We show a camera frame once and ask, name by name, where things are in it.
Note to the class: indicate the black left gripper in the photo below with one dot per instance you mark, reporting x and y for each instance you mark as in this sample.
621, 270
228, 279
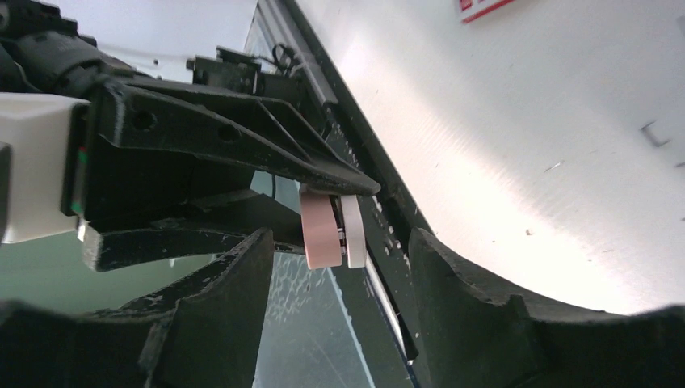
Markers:
43, 52

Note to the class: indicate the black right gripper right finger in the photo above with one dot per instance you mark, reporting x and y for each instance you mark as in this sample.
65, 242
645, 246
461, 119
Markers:
478, 329

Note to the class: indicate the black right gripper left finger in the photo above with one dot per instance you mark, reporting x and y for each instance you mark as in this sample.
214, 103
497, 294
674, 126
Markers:
203, 330

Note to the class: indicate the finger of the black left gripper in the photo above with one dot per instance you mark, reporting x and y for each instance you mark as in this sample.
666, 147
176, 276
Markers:
210, 225
150, 144

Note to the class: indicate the red white staples box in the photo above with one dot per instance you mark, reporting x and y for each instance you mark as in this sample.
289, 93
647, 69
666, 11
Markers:
471, 10

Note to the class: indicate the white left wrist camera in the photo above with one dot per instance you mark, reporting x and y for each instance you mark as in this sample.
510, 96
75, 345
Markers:
35, 131

